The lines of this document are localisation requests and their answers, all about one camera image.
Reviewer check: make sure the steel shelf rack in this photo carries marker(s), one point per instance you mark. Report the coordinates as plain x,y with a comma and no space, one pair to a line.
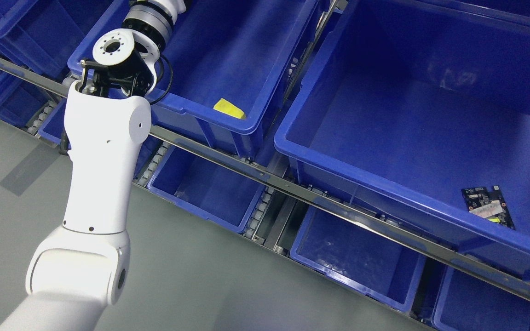
292,193

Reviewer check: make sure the black circuit board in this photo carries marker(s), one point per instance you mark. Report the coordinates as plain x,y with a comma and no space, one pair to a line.
488,204

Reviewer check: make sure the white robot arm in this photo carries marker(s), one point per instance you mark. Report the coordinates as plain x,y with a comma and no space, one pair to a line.
80,269

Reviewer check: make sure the yellow foam block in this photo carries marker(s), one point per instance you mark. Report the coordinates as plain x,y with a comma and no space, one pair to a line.
228,108

